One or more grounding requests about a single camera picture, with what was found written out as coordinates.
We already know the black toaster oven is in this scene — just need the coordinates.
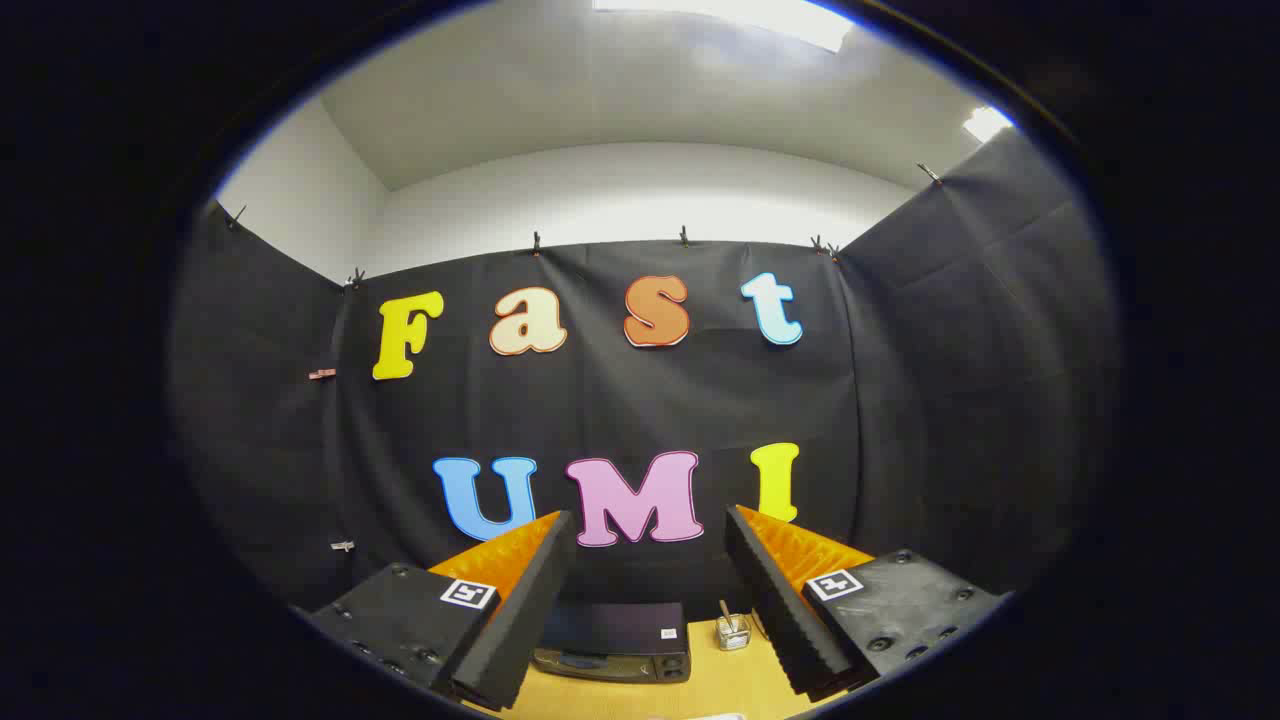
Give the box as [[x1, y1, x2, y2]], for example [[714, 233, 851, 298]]
[[532, 600, 693, 684]]

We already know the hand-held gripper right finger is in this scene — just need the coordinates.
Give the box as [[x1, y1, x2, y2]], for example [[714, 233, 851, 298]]
[[724, 505, 1005, 702]]

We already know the ceiling light panel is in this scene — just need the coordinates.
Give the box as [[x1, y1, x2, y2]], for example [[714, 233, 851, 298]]
[[592, 0, 856, 53], [962, 106, 1015, 143]]

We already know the row of black cloth clamps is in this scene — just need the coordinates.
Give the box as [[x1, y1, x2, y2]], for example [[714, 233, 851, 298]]
[[225, 163, 943, 291]]

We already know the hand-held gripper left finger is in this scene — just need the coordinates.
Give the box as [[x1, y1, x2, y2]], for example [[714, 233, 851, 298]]
[[300, 510, 579, 713]]

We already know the black backdrop cloth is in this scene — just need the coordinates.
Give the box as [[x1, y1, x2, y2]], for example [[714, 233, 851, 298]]
[[170, 128, 1121, 641]]

